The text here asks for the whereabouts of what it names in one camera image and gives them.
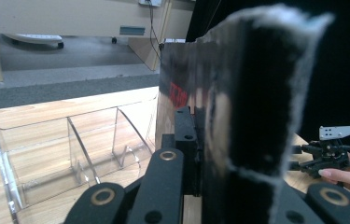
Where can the clear acrylic file rack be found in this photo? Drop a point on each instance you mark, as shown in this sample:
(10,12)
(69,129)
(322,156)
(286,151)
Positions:
(70,161)

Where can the beige wooden desk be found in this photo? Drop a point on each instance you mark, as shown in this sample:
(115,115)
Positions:
(70,15)

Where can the portrait cover magazine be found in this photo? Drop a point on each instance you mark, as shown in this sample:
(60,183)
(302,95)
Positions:
(256,93)

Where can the black curtain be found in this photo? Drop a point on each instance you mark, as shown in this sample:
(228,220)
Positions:
(343,77)

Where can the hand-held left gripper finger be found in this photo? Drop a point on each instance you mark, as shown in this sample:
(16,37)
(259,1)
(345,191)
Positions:
(189,155)

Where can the office chair base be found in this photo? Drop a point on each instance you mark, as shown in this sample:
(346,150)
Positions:
(35,39)

